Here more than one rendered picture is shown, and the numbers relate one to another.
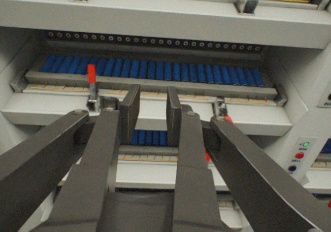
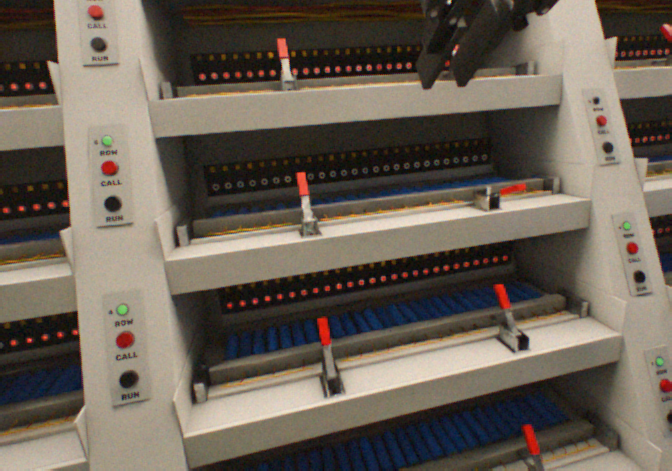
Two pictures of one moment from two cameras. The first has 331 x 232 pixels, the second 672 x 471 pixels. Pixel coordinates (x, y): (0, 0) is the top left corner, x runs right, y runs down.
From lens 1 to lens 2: 0.32 m
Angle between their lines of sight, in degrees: 37
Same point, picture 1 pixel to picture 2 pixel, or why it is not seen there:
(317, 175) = not seen: outside the picture
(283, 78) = (538, 167)
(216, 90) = (466, 190)
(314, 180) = not seen: outside the picture
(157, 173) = (434, 363)
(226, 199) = (582, 430)
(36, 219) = not seen: outside the picture
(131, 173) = (386, 375)
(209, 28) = (435, 98)
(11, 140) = (168, 326)
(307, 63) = (553, 129)
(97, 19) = (312, 106)
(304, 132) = (611, 207)
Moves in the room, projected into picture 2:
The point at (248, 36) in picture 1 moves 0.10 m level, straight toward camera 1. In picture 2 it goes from (479, 101) to (492, 69)
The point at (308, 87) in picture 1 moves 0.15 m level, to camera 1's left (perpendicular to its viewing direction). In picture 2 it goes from (573, 147) to (484, 158)
